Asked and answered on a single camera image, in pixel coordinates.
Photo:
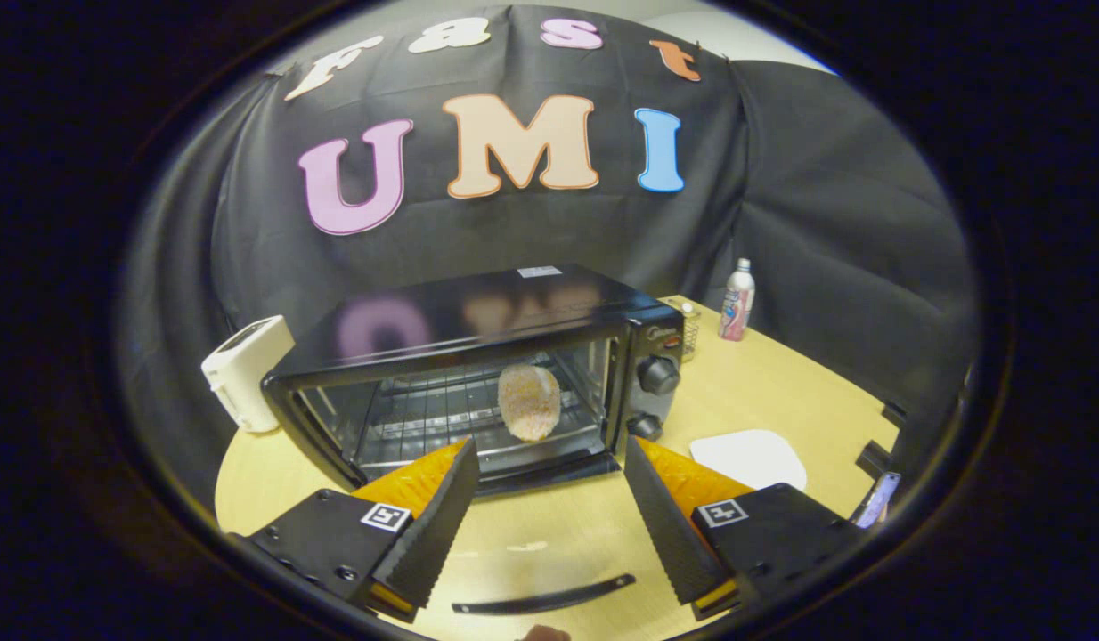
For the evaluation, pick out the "sugared bread bun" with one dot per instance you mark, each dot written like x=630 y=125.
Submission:
x=530 y=402

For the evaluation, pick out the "white plate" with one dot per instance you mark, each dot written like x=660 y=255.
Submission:
x=750 y=458

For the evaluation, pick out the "small glass jar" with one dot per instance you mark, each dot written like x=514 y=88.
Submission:
x=690 y=334

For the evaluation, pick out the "pink and silver bottle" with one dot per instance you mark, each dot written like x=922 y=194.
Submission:
x=736 y=303

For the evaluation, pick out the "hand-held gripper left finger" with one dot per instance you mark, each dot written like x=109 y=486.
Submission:
x=438 y=525

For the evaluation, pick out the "white pop-up toaster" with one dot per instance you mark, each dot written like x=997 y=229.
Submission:
x=247 y=374

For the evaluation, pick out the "black toaster oven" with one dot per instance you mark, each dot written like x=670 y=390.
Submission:
x=514 y=307

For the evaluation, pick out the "smartphone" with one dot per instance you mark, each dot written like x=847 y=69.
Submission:
x=879 y=500

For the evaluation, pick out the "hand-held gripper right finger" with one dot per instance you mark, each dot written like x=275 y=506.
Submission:
x=665 y=525

